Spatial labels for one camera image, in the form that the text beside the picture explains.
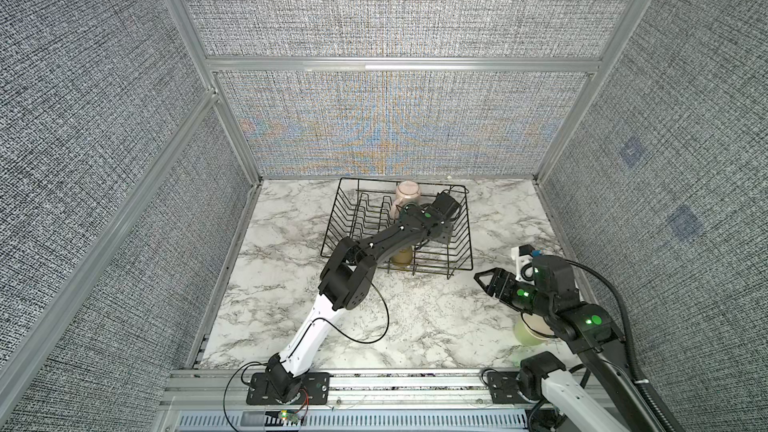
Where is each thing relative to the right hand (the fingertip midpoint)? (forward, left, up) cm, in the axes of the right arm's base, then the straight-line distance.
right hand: (482, 278), depth 74 cm
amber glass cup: (+13, +19, -11) cm, 25 cm away
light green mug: (-14, -5, +6) cm, 17 cm away
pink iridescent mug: (+32, +17, -2) cm, 37 cm away
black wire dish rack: (+35, +32, -11) cm, 49 cm away
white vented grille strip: (-27, +29, -18) cm, 43 cm away
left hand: (+22, +6, -11) cm, 26 cm away
